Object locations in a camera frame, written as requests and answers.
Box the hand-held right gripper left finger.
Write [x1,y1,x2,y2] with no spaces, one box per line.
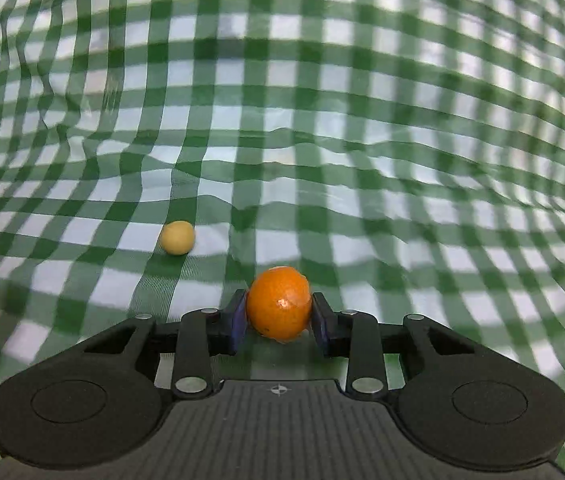
[82,289,249,401]

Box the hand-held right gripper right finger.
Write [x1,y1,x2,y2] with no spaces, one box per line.
[310,291,483,401]

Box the small orange kumquat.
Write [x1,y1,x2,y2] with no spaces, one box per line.
[246,266,312,343]

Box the small yellow round fruit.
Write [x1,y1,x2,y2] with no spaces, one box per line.
[160,220,196,256]

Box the green checked tablecloth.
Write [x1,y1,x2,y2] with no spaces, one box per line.
[0,0,565,480]

